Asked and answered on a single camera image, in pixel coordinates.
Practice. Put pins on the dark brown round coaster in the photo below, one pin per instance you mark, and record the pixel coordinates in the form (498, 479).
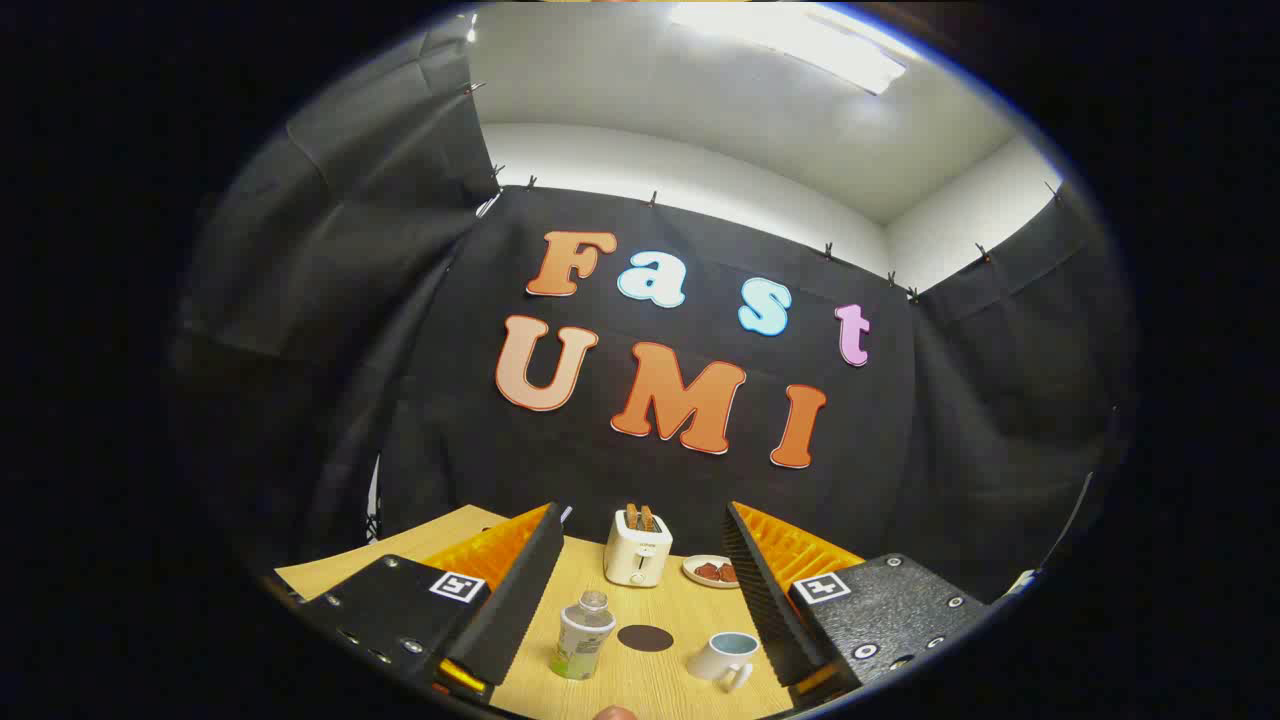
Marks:
(645, 638)

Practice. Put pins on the clear juice bottle white label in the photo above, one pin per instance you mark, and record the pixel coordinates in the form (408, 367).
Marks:
(580, 640)

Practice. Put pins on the small white plate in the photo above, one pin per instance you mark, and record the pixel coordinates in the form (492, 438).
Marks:
(692, 573)

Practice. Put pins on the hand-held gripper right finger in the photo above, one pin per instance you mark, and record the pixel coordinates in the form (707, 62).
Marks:
(765, 610)

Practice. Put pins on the black backdrop cloth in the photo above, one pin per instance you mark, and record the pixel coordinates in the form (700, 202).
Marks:
(450, 450)

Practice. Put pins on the wooden table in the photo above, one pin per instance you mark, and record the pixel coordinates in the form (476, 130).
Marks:
(660, 685)

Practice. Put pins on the white cup blue inside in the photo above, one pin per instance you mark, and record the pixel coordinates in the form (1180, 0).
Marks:
(720, 660)

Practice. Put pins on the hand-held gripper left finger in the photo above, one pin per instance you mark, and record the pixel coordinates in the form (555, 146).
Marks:
(515, 610)

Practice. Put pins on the white toaster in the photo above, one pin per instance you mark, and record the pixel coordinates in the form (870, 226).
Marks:
(637, 560)

